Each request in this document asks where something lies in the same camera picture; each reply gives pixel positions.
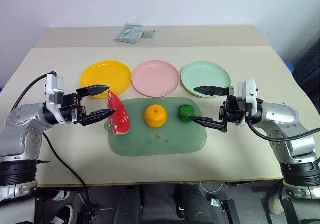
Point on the small black box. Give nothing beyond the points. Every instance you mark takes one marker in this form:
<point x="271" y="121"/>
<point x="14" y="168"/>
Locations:
<point x="86" y="216"/>

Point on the small blue object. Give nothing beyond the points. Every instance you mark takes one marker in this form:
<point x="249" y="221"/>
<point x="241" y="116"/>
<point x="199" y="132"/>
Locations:
<point x="291" y="67"/>

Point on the red watermelon slice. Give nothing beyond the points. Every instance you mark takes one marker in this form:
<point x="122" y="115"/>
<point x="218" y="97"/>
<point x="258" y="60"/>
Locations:
<point x="120" y="119"/>

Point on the black and white sneaker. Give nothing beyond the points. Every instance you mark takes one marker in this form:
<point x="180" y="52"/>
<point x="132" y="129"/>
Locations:
<point x="61" y="195"/>
<point x="62" y="215"/>

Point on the translucent green cutting mat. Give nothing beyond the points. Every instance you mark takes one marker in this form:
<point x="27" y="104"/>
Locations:
<point x="160" y="141"/>

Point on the pink plate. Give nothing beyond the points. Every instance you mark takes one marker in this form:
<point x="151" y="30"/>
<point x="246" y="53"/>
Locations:
<point x="156" y="76"/>

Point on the orange fruit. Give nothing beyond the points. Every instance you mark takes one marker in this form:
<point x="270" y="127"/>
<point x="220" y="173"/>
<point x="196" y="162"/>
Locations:
<point x="155" y="115"/>

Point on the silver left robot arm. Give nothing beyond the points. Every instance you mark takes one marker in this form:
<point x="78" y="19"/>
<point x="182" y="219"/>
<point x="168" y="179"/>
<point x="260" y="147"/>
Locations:
<point x="22" y="119"/>

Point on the white shoe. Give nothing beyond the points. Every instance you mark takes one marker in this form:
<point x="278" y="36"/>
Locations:
<point x="275" y="205"/>

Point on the black metal bracket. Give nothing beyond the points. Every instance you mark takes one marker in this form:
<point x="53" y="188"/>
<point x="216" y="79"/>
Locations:
<point x="225" y="209"/>

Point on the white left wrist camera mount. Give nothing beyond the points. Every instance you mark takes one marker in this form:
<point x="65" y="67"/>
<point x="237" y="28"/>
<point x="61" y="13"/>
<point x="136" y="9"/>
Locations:
<point x="55" y="89"/>

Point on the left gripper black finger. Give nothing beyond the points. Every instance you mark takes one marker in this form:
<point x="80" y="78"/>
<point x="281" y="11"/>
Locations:
<point x="97" y="116"/>
<point x="93" y="90"/>

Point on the folded plastic bag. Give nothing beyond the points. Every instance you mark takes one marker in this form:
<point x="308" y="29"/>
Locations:
<point x="127" y="34"/>

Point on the green pepper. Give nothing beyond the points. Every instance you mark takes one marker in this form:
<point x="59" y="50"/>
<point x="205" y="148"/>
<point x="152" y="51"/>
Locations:
<point x="184" y="111"/>

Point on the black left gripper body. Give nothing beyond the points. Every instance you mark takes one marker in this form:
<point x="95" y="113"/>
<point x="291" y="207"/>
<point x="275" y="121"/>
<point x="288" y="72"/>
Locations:
<point x="68" y="108"/>

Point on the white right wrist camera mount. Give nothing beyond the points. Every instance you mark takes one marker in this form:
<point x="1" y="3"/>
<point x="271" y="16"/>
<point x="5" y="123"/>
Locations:
<point x="250" y="90"/>

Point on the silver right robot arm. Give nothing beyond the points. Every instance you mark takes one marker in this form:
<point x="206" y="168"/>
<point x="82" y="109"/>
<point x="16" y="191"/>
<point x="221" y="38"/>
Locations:
<point x="277" y="114"/>

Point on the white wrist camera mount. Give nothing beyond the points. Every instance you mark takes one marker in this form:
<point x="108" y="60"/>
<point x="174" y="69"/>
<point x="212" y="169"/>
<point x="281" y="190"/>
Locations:
<point x="55" y="89"/>
<point x="250" y="90"/>

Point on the light green plate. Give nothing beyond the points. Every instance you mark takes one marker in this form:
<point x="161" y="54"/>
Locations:
<point x="205" y="74"/>

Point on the yellow plate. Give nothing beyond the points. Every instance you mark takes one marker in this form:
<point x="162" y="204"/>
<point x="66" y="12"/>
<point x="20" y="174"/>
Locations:
<point x="110" y="75"/>

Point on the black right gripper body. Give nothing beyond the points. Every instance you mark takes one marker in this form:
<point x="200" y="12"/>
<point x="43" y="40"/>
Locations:
<point x="233" y="110"/>

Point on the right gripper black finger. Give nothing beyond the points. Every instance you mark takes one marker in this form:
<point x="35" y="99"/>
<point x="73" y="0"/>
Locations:
<point x="212" y="90"/>
<point x="212" y="123"/>

